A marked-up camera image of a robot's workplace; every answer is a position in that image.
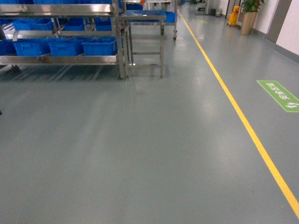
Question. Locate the gold planter with plant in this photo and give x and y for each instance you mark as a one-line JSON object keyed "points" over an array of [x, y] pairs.
{"points": [[249, 8]]}

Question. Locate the blue bin with red bags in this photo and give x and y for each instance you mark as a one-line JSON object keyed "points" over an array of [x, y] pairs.
{"points": [[104, 46]]}

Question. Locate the small stainless steel table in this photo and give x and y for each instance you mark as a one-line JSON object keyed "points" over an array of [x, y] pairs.
{"points": [[144, 39]]}

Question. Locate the green floor sign sticker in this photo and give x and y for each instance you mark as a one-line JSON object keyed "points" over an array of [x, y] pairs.
{"points": [[281, 95]]}

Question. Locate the yellow mop bucket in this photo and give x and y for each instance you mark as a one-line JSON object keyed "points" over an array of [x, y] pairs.
{"points": [[232, 18]]}

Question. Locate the steel flow rack shelf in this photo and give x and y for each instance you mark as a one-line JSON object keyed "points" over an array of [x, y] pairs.
{"points": [[52, 32]]}

